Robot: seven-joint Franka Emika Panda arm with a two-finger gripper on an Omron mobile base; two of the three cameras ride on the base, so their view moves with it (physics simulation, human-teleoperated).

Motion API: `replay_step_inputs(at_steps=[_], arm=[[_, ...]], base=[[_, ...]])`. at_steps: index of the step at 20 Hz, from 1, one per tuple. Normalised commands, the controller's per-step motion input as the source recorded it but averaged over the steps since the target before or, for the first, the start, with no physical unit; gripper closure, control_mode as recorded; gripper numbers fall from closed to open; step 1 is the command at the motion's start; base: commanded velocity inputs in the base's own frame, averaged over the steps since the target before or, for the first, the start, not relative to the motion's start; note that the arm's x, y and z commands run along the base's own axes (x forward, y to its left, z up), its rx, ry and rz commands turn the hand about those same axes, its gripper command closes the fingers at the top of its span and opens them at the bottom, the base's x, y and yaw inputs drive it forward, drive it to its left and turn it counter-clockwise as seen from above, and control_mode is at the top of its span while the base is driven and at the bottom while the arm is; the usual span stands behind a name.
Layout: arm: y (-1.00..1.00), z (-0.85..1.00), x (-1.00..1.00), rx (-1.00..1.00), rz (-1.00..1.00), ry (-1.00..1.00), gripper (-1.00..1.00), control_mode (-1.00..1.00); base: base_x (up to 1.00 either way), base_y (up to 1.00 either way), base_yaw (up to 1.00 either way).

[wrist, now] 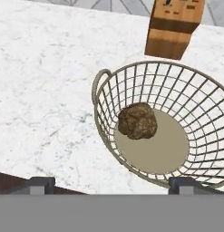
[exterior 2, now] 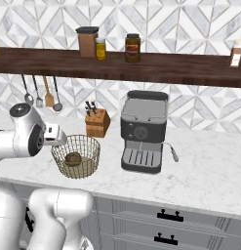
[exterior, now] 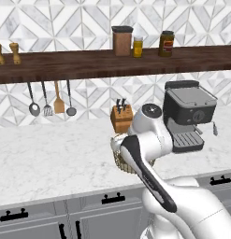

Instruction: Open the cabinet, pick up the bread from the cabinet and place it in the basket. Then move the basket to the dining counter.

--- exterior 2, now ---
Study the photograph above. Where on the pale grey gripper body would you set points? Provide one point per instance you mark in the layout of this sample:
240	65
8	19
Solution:
57	139

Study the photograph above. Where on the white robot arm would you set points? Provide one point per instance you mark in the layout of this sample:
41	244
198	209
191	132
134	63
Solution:
14	143

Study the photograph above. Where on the brown round bread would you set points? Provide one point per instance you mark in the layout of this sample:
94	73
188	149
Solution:
73	159

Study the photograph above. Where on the metal hanging ladle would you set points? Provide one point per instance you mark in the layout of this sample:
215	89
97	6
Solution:
57	106

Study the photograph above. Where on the wooden spatula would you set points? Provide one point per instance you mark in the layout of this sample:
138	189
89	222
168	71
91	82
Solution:
49	99

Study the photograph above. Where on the metal slotted spatula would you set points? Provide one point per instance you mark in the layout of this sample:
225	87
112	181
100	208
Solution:
39	102

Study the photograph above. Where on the wooden knife block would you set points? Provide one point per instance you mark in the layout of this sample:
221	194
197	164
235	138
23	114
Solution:
98	125

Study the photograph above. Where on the metal hanging spoon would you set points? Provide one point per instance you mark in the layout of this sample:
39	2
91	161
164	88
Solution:
28	97

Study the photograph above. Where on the black grey coffee machine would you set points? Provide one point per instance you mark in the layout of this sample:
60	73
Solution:
143	130

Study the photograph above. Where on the yellow spice jar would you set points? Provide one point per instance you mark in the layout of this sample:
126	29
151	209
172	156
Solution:
100	50

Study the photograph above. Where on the brown canister with black lid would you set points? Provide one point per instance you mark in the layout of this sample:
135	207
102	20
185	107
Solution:
87	44

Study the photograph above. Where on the dark jar with red label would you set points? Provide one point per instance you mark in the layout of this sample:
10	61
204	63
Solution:
132	49

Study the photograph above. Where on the dark wooden shelf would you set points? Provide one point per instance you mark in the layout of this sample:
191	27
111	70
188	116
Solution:
157	69

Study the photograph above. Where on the grey drawer front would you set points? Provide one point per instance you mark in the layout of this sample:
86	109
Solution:
131	241
203	220

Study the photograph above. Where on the white brown spice bottle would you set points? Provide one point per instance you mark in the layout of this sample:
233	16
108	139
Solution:
236	55

